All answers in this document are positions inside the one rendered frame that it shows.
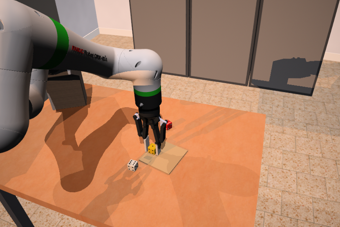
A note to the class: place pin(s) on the yellow die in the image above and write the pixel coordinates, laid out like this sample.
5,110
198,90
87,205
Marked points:
152,149

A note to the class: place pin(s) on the dark red die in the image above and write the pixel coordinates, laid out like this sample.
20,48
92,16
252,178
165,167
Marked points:
168,125

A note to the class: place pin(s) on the white die with black pips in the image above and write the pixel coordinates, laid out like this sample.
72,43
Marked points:
132,165

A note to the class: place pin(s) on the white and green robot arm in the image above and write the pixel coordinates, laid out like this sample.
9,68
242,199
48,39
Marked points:
35,43

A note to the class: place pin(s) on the tan flat mat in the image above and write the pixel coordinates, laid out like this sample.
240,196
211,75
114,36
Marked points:
167,159

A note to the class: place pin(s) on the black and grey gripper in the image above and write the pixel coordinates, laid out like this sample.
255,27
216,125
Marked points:
150,117

